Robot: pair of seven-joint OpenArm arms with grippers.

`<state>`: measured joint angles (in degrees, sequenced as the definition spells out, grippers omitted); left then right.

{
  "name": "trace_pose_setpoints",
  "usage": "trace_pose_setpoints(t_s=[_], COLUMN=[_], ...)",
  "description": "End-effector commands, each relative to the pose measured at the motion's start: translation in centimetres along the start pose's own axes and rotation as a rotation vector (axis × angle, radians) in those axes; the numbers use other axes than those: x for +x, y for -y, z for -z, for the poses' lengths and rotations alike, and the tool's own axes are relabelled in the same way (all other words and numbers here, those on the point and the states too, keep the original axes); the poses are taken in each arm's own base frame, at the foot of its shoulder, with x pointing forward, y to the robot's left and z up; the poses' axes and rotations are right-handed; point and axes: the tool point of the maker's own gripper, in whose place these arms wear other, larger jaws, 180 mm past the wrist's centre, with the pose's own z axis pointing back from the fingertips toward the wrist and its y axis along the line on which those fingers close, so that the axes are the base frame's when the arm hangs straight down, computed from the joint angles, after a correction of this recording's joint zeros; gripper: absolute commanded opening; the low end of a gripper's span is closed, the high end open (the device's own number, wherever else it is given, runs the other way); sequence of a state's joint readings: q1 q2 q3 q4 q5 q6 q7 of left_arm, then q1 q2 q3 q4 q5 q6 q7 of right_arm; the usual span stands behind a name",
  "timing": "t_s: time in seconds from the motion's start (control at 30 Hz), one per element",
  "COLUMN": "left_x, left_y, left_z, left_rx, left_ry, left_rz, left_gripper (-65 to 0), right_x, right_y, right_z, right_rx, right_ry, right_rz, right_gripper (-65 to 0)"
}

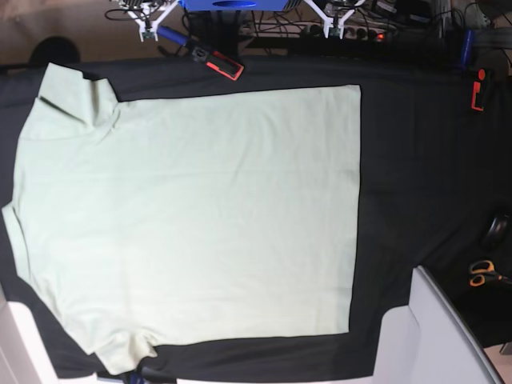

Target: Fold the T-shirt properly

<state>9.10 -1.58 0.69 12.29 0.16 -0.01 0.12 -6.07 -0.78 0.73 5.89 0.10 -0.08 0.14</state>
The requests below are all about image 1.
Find light green T-shirt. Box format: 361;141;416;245
2;64;361;374

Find black table cloth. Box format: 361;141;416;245
1;57;511;383

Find red black clamp right edge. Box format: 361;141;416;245
459;29;494;113

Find red black clamp edge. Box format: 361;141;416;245
97;364;178;384
459;29;494;113

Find black tape roll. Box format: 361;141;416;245
480;213;511;250

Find white box right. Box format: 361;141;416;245
372;266;503;384

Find white box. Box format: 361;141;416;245
372;266;503;384
1;290;59;384

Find red black clamp bottom edge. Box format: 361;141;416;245
97;364;178;384

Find white box left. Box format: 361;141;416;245
1;290;59;384

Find blue camera mount base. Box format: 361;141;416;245
179;0;288;11

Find red black clamp with blue handle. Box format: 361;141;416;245
157;26;244;81

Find orange handled scissors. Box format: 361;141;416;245
469;259;511;287

